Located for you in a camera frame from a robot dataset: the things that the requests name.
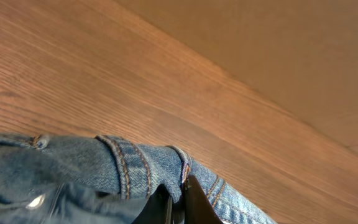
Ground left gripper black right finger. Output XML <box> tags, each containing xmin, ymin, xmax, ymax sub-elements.
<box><xmin>183</xmin><ymin>175</ymin><xmax>223</xmax><ymax>224</ymax></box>

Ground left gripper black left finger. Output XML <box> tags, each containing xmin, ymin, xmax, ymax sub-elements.
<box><xmin>132</xmin><ymin>185</ymin><xmax>173</xmax><ymax>224</ymax></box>

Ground light blue denim jeans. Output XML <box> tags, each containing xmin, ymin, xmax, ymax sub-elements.
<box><xmin>0</xmin><ymin>133</ymin><xmax>272</xmax><ymax>223</ymax></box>

